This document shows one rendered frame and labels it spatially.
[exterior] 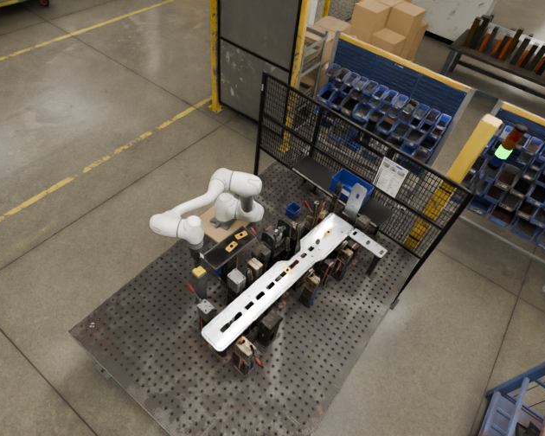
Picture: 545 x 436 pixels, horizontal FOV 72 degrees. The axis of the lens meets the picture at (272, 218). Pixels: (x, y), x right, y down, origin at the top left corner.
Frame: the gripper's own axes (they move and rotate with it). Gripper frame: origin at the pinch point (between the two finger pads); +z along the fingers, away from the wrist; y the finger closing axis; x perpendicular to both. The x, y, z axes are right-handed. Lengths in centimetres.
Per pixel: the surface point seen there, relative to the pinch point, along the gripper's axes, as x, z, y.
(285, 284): 41, 24, 40
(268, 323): 11, 21, 52
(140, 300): -28, 54, -32
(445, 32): 722, 106, -133
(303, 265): 61, 24, 38
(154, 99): 179, 125, -315
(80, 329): -68, 54, -41
